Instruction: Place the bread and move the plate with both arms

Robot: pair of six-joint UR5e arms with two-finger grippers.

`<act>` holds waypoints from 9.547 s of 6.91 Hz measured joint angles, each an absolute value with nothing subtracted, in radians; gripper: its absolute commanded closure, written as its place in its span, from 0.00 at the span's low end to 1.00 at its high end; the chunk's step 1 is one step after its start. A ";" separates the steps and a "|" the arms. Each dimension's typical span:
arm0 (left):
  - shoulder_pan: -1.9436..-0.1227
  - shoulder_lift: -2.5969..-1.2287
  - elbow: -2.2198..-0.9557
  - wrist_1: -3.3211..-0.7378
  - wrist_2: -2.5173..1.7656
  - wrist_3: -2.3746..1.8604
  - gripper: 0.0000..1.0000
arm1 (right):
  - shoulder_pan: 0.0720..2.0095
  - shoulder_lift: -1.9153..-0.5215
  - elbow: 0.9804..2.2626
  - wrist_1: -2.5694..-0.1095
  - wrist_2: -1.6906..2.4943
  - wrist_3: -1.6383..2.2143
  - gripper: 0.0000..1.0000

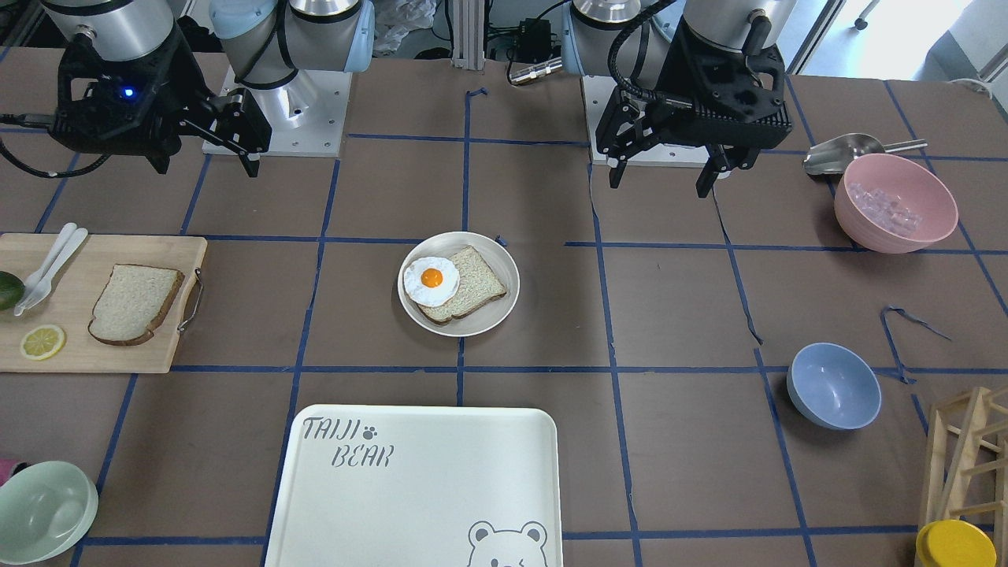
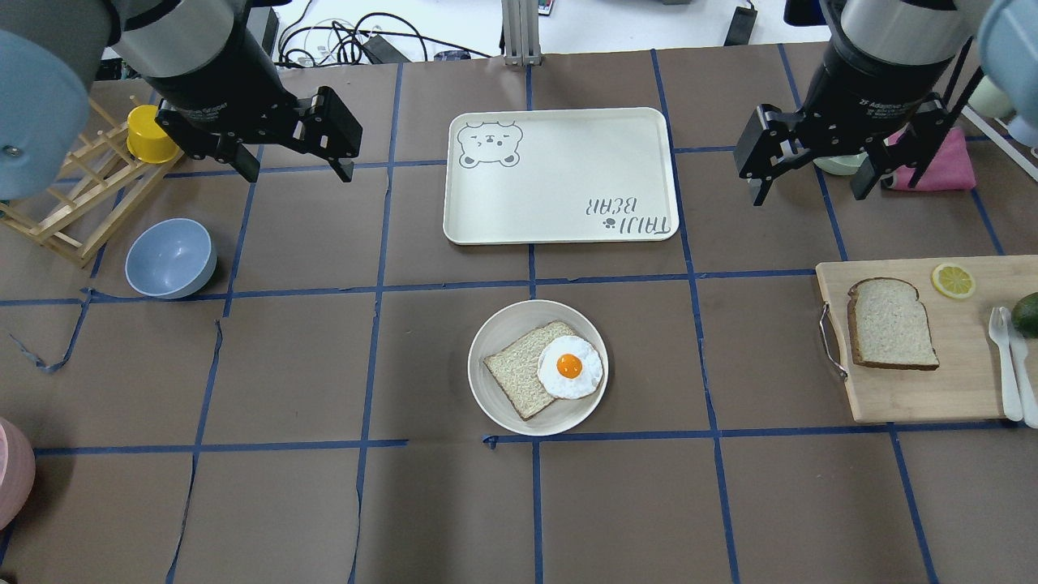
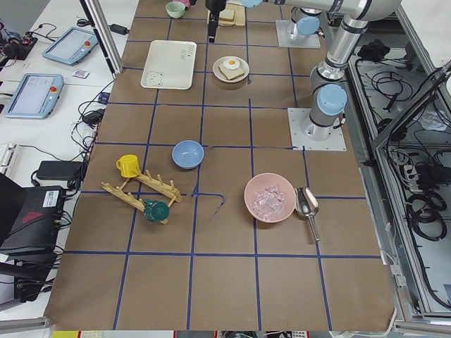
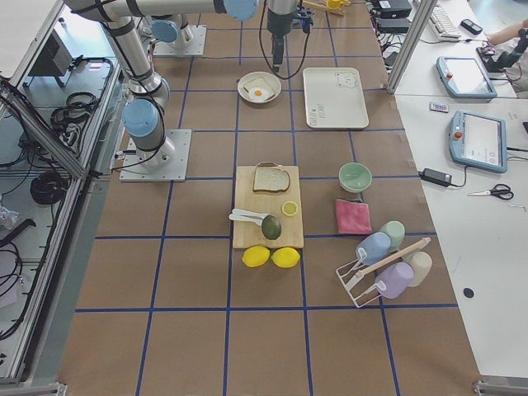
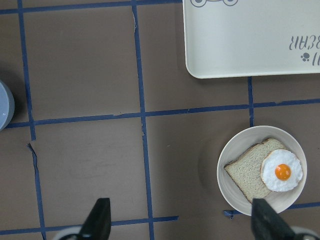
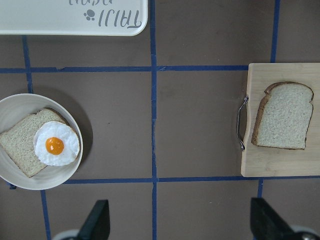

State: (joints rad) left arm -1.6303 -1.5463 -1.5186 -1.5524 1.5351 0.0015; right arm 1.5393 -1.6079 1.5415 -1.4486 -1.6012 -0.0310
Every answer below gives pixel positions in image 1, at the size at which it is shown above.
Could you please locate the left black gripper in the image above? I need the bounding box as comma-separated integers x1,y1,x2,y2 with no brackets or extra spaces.
595,17,793,198

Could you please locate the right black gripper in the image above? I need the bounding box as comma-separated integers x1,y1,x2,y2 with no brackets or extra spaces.
48,31,272,177

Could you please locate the bread slice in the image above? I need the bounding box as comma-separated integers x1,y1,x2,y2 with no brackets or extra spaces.
87,263,184,346
415,246,508,325

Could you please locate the white round plate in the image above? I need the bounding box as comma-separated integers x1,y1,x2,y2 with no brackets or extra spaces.
396,231,520,338

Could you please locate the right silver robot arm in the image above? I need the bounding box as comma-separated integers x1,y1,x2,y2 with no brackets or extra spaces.
32,1,375,177

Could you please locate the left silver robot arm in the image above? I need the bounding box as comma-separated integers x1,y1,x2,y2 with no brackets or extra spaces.
561,1,795,198

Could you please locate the bread slice on plate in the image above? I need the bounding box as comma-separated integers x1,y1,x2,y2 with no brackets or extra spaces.
415,246,508,325

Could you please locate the metal scoop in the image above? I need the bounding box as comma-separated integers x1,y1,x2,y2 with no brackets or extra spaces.
802,133,928,176

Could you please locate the wooden cutting board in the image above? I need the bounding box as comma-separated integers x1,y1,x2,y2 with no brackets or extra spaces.
1,234,206,374

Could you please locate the pink bowl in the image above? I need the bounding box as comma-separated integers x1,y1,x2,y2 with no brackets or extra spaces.
834,154,960,254

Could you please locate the fried egg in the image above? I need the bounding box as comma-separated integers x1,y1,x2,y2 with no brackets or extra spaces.
401,256,461,308

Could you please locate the white plastic spoon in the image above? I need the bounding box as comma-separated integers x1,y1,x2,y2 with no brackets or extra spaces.
19,222,78,306

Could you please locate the blue bowl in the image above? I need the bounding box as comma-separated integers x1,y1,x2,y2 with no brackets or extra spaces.
786,343,882,431

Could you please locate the green avocado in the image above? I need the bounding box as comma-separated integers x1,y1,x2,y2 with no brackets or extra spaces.
0,272,26,312

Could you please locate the lemon slice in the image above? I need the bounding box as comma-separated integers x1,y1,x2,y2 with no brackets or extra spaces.
20,325,66,361

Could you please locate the white bear tray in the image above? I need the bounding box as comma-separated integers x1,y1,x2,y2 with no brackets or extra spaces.
264,403,564,566

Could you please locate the pink cloth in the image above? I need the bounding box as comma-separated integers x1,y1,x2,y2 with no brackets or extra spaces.
0,458,29,487

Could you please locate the green bowl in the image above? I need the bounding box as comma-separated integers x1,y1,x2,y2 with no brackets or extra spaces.
1,461,98,565

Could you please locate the wooden rack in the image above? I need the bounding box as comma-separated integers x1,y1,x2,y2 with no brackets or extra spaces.
918,387,1007,566

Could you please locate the yellow cup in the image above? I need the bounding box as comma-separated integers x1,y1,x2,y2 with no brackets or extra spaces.
915,519,997,566

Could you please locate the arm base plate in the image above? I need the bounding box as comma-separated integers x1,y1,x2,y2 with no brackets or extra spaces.
252,69,354,158
582,76,709,169

